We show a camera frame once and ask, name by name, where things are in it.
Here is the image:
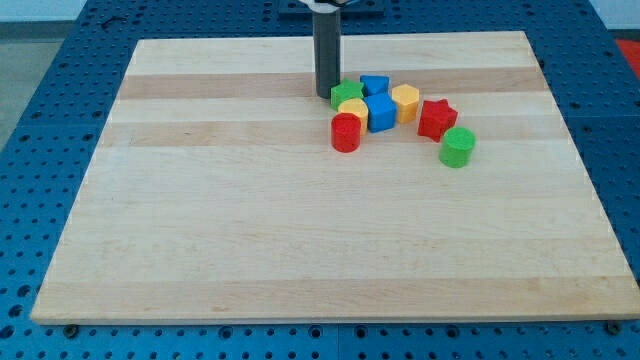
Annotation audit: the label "red cylinder block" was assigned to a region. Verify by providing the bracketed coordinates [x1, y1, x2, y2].
[331, 113, 361, 153]

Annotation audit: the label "yellow heart block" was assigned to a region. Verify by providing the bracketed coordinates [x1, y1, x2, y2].
[338, 98, 369, 136]

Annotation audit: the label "blue cube block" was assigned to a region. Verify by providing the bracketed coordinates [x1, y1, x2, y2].
[364, 93, 397, 133]

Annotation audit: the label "green star block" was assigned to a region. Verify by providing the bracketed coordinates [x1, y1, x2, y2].
[330, 78, 364, 110]

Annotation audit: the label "light wooden board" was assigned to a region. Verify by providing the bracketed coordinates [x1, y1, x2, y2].
[31, 31, 639, 325]

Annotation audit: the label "blue pentagon block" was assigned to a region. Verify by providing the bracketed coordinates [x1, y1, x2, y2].
[359, 75, 390, 97]

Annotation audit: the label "yellow hexagon block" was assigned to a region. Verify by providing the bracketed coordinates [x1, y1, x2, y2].
[391, 84, 420, 124]

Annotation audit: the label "red star block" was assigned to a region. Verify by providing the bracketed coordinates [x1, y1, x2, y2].
[417, 99, 458, 142]

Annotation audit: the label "green cylinder block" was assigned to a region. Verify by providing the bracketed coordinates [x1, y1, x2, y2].
[439, 126, 476, 168]

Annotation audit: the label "red mat corner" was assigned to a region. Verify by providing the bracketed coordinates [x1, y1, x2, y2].
[616, 39, 640, 77]

